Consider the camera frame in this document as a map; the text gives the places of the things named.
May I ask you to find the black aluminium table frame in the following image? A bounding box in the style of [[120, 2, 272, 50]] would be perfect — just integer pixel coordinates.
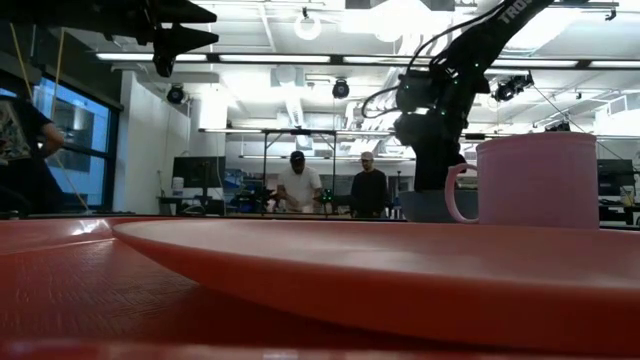
[[0, 212, 640, 232]]

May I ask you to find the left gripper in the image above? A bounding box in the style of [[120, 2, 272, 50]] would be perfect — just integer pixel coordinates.
[[105, 0, 220, 79]]

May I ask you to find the black computer monitor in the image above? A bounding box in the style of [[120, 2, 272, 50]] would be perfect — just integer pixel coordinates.
[[597, 159, 636, 197], [172, 155, 227, 190]]

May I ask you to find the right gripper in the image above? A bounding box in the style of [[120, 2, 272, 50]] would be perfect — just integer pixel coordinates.
[[393, 110, 469, 194]]

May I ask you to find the round white ceiling lamp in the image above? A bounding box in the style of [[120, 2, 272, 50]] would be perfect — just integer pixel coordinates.
[[293, 12, 322, 42]]

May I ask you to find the pink plastic mug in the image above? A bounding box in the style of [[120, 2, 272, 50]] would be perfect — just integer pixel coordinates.
[[444, 131, 601, 231]]

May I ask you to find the black metal rig frame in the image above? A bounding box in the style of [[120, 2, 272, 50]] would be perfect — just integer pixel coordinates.
[[260, 128, 339, 217]]

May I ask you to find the red plastic tray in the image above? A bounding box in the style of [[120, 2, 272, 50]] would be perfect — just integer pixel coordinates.
[[0, 215, 640, 360]]

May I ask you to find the blue-grey bowl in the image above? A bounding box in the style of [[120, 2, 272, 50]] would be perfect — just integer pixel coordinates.
[[398, 189, 480, 224]]

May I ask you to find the pink plastic plate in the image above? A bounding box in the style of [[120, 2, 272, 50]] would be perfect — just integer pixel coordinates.
[[112, 218, 640, 357]]

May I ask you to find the large dark-framed window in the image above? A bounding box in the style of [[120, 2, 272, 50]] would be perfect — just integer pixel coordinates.
[[0, 74, 124, 212]]

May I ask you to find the black ceiling spotlight cluster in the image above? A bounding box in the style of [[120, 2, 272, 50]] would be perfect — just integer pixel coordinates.
[[491, 72, 535, 104]]

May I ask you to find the yellow extension cable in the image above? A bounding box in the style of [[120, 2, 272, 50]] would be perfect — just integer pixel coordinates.
[[8, 22, 91, 214]]

